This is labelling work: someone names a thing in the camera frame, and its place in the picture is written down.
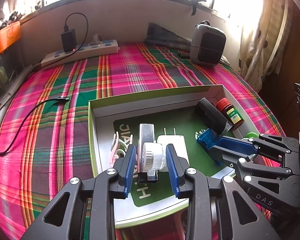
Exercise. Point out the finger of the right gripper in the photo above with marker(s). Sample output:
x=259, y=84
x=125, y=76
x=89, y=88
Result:
x=228, y=150

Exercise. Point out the white plug on strip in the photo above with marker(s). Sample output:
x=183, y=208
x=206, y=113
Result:
x=97, y=39

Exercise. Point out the green white tape dispenser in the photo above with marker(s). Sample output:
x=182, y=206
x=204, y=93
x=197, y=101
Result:
x=250, y=135

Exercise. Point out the blue translucent small box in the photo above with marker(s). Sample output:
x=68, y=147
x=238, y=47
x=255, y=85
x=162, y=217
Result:
x=207, y=139

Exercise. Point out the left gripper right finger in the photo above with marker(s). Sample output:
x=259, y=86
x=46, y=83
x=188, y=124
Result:
x=176, y=170

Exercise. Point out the black charger plug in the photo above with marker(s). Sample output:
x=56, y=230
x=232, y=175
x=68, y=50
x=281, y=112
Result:
x=69, y=40

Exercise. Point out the black window latch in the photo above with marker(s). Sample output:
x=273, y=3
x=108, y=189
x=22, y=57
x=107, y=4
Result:
x=194, y=4

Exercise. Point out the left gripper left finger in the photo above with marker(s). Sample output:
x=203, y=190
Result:
x=125, y=171

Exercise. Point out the white power strip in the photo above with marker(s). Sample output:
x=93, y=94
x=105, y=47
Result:
x=86, y=51

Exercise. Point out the black cylindrical device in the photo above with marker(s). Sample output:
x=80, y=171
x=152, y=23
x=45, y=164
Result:
x=212, y=117

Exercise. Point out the plaid pink green cloth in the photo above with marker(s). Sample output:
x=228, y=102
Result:
x=46, y=124

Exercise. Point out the green cardboard box tray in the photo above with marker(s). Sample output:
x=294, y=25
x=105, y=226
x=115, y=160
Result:
x=171, y=111

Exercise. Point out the orange shelf tray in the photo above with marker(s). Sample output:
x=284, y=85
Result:
x=9, y=35

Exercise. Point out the grey portable heater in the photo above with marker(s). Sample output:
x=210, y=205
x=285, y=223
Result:
x=207, y=44

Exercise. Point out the cream patterned curtain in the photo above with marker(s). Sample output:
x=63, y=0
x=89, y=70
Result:
x=266, y=26

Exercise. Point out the silver metal rectangular case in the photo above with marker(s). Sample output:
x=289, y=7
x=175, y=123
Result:
x=146, y=134

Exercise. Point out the white power adapter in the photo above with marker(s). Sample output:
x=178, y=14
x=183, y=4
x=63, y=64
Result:
x=178, y=142

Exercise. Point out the red cap brown bottle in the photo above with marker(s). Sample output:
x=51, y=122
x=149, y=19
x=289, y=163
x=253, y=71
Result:
x=230, y=112

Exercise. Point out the white round cap container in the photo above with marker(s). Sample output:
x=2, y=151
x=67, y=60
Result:
x=153, y=157

